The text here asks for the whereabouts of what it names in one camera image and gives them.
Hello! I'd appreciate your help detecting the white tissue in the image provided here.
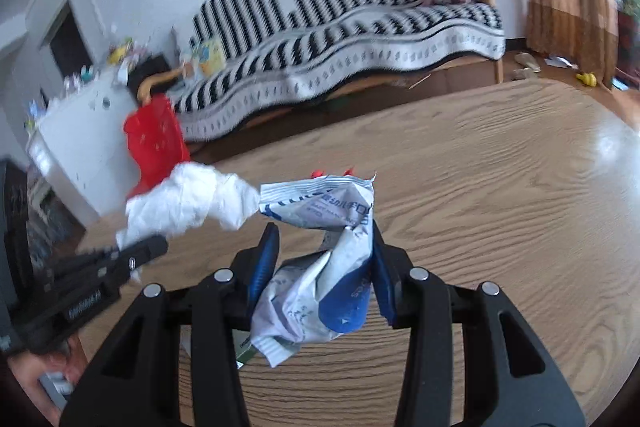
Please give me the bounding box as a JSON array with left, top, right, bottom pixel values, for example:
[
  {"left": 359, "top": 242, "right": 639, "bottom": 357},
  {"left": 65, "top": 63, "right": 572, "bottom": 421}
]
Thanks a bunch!
[{"left": 116, "top": 161, "right": 259, "bottom": 249}]

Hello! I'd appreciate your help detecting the blue white snack wrapper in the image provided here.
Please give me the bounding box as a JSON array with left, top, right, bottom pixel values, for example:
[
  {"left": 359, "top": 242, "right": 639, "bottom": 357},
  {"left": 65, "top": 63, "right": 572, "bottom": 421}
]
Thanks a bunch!
[{"left": 250, "top": 174, "right": 374, "bottom": 367}]

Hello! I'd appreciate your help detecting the person's left hand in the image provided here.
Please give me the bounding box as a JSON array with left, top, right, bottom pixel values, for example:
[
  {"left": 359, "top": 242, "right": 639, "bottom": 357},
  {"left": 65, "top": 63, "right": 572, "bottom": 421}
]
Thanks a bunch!
[{"left": 8, "top": 334, "right": 88, "bottom": 426}]

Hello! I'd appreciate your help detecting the white cabinet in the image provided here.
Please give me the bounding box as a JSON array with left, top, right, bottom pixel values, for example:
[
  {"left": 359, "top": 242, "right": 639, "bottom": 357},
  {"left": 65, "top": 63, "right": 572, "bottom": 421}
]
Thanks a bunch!
[{"left": 26, "top": 67, "right": 140, "bottom": 227}]

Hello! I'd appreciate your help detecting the red plastic chair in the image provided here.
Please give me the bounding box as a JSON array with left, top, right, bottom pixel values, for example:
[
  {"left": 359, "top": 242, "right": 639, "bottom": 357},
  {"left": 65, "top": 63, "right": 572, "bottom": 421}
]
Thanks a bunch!
[{"left": 124, "top": 94, "right": 191, "bottom": 198}]

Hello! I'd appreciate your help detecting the small red toy piece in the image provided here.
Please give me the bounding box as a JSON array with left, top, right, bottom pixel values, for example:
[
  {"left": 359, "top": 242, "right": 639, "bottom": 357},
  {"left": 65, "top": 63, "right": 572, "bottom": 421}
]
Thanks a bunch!
[{"left": 310, "top": 167, "right": 355, "bottom": 179}]

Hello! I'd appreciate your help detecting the children's picture book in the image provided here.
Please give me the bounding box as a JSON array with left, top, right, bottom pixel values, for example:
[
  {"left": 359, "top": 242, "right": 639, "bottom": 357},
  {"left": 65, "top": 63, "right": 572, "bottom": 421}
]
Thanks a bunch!
[{"left": 193, "top": 37, "right": 227, "bottom": 78}]

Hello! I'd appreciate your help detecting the yellow toy on floor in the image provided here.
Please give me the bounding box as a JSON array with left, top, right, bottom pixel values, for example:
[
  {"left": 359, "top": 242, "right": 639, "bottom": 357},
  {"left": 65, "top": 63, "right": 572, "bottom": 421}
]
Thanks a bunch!
[{"left": 576, "top": 72, "right": 598, "bottom": 88}]

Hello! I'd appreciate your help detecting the black white striped sofa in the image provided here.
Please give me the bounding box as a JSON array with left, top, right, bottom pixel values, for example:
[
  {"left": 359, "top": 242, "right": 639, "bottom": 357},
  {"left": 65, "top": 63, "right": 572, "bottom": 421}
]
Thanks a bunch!
[{"left": 170, "top": 0, "right": 506, "bottom": 142}]

